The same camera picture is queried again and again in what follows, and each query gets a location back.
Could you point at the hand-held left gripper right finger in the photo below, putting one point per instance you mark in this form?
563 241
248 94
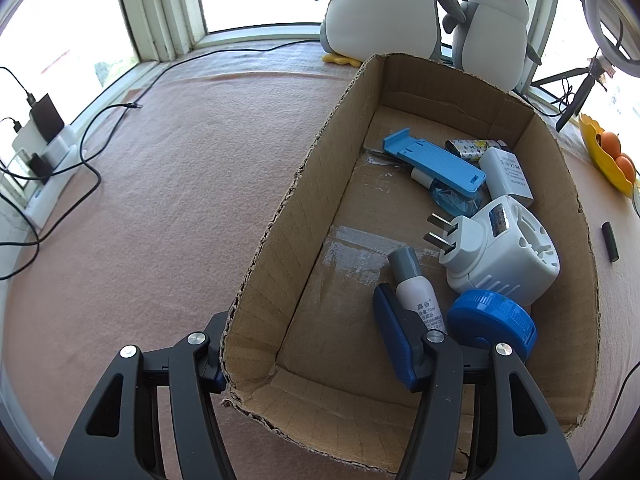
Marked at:
395 335

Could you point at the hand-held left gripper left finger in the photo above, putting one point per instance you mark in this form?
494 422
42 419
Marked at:
200 360

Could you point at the white tube grey cap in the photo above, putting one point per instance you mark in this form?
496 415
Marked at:
417 295

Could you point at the blue round lid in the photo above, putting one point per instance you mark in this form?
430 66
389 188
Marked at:
492 317

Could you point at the white plug-in vaporizer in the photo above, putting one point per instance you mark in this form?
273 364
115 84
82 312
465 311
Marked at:
505 255

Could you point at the small translucent blue bottle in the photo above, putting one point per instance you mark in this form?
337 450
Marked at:
457 202

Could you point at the brown cardboard box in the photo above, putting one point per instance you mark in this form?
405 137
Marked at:
300 220

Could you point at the blue phone stand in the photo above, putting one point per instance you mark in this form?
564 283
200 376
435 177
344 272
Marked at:
435 162

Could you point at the white USB wall charger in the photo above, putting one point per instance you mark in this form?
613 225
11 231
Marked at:
507 175

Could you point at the patterned white lighter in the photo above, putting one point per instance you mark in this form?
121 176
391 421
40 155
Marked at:
470 147

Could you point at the pink blanket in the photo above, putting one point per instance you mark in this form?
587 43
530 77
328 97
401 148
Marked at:
175 210

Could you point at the white power strip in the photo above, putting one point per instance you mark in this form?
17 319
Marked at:
50 190

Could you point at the small black stick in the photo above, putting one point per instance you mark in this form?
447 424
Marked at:
610 241

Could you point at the black plug adapter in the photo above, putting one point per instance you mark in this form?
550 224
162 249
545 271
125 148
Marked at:
40 167

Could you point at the yellow fruit bowl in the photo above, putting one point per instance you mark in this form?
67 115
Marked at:
602 162

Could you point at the white flat power bank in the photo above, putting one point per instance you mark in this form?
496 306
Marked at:
27 142

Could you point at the orange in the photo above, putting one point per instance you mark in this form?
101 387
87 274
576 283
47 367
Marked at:
625 168
610 142

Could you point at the dark power bank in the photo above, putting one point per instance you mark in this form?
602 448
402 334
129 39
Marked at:
47 117

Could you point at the pale checkered cloth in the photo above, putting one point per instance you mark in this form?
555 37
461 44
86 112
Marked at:
250 62

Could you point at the black tripod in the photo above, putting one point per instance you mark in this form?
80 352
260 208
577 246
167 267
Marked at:
580 95

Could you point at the small penguin plush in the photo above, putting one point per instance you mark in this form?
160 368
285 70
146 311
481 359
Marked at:
492 35

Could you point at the large penguin plush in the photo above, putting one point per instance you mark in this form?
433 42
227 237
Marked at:
380 5

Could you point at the white window frame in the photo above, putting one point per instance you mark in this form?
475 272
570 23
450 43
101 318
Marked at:
160 10

